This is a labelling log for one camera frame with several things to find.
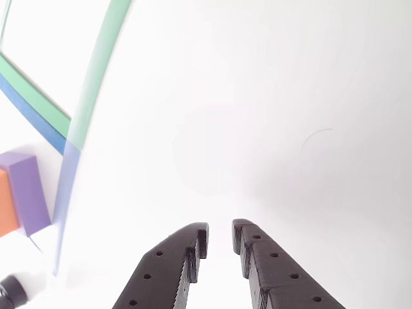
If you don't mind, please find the large purple block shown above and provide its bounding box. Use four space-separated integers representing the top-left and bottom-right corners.
0 153 52 239

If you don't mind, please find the orange block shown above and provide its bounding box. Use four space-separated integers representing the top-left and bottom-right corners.
0 169 21 239

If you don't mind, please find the blue tape square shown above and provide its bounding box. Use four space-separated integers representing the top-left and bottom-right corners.
0 72 82 277

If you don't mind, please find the green tape square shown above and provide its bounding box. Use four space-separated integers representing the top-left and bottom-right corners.
0 0 133 152

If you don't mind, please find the black tripod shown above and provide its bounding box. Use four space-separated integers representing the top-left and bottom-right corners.
0 273 30 309

